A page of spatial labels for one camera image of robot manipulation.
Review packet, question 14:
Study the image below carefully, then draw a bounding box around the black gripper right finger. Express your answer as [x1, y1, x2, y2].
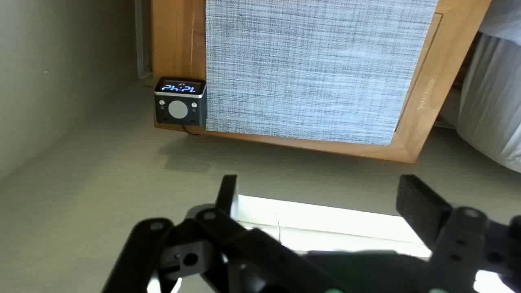
[393, 172, 521, 293]

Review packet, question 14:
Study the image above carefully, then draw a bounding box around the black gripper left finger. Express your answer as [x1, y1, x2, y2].
[100, 172, 306, 293]

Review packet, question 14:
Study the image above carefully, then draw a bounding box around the black digital alarm clock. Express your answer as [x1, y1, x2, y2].
[153, 76, 208, 130]

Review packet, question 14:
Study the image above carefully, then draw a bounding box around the wooden side table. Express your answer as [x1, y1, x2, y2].
[149, 0, 493, 166]

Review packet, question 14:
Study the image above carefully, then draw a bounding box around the white bedding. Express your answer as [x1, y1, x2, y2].
[437, 0, 521, 174]

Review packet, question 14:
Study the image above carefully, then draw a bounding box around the white window sill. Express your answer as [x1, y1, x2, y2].
[231, 192, 436, 262]

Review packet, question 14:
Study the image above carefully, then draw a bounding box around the gray woven placemat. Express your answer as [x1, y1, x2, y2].
[203, 0, 439, 146]

